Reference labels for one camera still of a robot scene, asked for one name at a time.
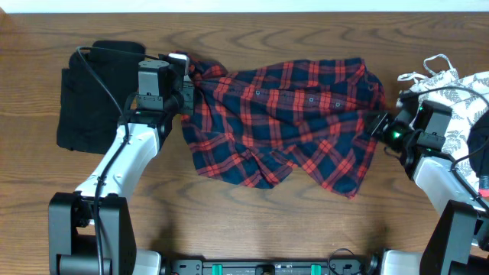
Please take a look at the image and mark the black folded garment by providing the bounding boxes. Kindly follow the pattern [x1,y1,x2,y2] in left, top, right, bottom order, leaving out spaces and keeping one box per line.
[57,40,145,154]

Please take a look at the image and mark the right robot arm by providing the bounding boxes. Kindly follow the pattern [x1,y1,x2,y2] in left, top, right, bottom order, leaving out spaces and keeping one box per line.
[365,101,488,275]

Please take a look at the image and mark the red navy plaid shirt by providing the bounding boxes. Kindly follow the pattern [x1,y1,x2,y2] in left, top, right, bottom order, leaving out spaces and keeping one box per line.
[181,58,386,198]

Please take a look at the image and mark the dark navy garment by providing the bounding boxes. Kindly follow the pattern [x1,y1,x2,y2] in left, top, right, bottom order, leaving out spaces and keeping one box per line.
[467,112,488,177]

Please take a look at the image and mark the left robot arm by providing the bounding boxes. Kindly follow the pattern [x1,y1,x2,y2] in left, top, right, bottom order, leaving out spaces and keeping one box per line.
[48,53,194,275]

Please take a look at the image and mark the white fern print cloth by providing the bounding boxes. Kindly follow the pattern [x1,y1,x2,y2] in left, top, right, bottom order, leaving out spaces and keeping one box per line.
[397,54,488,197]

